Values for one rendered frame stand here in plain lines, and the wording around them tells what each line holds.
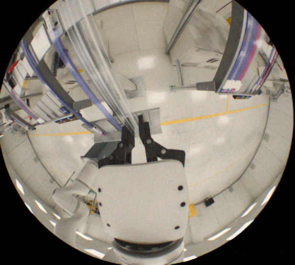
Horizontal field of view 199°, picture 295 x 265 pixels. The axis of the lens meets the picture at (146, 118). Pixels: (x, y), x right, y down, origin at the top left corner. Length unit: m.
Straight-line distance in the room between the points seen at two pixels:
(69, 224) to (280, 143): 7.62
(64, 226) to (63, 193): 0.19
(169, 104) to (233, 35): 1.00
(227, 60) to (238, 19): 0.21
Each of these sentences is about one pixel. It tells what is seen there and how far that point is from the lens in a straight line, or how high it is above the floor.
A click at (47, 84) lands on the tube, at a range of 0.29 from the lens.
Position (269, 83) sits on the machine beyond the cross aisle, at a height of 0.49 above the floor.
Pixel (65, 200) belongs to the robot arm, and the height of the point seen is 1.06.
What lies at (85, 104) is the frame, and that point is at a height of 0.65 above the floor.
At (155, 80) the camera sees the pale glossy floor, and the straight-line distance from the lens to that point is 1.08.
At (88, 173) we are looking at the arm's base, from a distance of 0.64.
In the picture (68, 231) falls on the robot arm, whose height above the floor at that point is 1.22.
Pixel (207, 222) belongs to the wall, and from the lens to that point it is 7.17.
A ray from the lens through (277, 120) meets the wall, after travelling 7.10.
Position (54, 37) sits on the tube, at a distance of 0.22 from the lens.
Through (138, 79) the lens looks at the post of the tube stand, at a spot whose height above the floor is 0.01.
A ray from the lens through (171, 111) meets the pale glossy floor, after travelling 1.14.
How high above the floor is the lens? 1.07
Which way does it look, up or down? 73 degrees down
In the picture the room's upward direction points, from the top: 179 degrees counter-clockwise
